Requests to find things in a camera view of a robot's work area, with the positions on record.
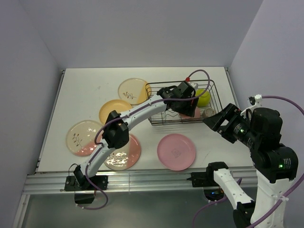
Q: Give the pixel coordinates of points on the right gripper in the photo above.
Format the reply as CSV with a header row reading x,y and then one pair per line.
x,y
232,112

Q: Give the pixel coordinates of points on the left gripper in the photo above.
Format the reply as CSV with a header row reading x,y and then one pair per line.
x,y
188,110

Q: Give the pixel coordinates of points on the speckled ceramic cup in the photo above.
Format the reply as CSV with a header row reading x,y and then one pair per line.
x,y
208,112

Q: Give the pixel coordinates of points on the lime green bowl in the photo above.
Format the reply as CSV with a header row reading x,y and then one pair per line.
x,y
204,99

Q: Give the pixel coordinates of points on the beige yellow branch plate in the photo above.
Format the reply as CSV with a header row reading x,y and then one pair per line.
x,y
134,91

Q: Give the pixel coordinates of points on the beige pink branch plate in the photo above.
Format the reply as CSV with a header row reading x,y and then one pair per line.
x,y
125,157

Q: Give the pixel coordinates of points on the large pink white plate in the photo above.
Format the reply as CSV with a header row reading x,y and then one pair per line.
x,y
80,139

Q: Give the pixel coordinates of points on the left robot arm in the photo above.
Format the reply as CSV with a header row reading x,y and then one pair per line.
x,y
115,133

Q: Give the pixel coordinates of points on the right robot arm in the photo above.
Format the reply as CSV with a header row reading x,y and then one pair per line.
x,y
258,128

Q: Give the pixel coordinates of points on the pink bear plate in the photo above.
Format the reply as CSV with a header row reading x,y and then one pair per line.
x,y
176,152

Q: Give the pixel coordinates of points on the black wire dish rack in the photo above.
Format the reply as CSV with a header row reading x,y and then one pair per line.
x,y
172,117

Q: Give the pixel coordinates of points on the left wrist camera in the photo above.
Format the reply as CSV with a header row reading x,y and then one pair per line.
x,y
193,84

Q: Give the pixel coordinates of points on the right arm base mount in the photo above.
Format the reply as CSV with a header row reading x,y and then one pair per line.
x,y
212,191

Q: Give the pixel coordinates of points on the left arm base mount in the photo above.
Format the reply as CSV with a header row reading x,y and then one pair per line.
x,y
83,198

